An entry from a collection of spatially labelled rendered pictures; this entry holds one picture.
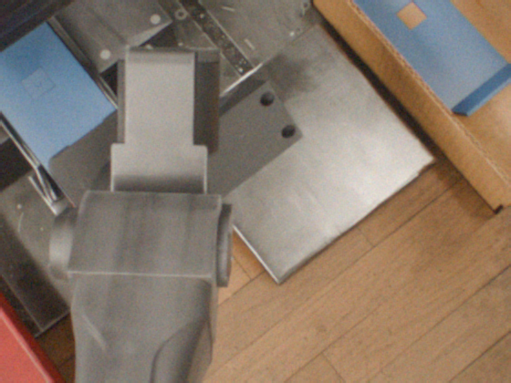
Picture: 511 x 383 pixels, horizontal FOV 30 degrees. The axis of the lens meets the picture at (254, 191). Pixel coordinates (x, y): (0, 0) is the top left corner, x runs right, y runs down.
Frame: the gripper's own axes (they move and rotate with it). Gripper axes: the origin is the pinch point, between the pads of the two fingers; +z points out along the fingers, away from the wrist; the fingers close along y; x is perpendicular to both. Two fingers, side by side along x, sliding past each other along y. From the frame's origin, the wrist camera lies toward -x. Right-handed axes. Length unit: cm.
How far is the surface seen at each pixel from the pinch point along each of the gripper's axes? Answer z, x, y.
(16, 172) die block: 12.0, 5.3, 2.1
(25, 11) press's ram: -6.6, -1.6, 13.4
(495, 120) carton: 1.3, -29.4, -16.8
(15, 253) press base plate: 10.8, 9.5, -3.1
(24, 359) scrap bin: 6.4, 14.0, -9.5
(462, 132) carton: -4.1, -24.0, -13.3
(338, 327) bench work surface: -0.7, -7.5, -21.5
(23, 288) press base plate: 9.3, 10.7, -5.5
